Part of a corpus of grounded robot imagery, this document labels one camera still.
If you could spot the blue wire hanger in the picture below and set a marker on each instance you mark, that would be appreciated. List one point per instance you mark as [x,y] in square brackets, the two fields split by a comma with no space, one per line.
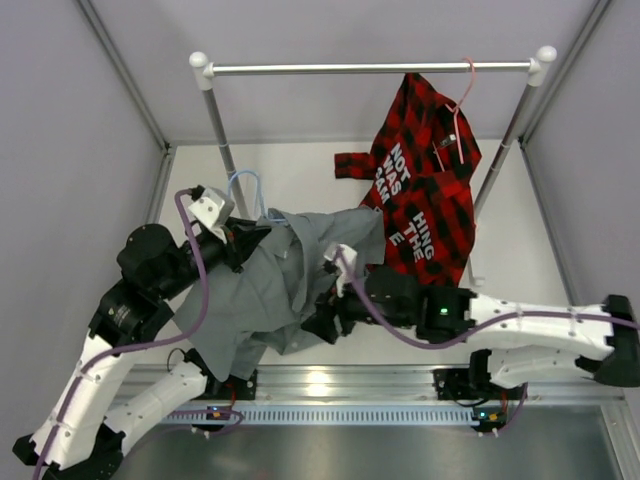
[259,200]

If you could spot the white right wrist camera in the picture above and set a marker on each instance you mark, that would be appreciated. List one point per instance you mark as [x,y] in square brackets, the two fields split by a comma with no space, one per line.
[344,258]

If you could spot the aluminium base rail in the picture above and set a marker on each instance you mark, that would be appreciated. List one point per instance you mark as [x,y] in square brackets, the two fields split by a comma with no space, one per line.
[400,384]

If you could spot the silver clothes rack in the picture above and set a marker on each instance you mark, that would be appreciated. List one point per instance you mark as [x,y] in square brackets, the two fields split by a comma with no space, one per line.
[536,68]

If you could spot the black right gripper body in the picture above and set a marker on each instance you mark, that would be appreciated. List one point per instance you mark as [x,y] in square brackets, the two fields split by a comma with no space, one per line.
[350,305]

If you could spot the slotted grey cable duct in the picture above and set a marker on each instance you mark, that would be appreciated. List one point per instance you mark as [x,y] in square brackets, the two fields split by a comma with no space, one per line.
[343,415]

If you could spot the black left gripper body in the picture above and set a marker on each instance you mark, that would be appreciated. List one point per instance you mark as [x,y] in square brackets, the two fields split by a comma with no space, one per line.
[235,255]

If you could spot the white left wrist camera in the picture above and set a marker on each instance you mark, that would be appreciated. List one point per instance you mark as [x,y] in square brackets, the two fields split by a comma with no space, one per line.
[211,208]

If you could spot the grey button shirt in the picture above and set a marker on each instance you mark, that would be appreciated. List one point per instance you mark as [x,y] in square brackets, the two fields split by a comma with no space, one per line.
[264,306]

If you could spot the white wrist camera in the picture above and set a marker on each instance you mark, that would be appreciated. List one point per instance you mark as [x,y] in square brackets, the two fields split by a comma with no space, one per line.
[211,208]
[344,258]

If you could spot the red black plaid shirt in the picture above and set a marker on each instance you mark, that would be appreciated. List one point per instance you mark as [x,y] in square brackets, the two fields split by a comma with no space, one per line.
[418,184]

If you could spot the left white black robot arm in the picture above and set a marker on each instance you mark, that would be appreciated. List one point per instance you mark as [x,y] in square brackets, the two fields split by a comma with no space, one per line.
[84,437]

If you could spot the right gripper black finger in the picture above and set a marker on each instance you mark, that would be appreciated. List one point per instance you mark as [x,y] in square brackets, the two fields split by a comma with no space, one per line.
[346,326]
[322,325]

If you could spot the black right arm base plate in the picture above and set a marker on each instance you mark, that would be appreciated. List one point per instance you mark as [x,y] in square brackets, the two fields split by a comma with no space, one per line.
[463,385]

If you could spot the pink wire hanger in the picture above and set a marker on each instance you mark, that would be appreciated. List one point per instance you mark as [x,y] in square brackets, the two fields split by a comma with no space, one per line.
[455,112]

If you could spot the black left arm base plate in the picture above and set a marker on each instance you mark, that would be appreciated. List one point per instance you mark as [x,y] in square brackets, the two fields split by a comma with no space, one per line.
[239,389]

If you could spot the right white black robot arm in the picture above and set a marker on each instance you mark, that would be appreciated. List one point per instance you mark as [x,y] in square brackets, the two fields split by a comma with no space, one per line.
[510,343]

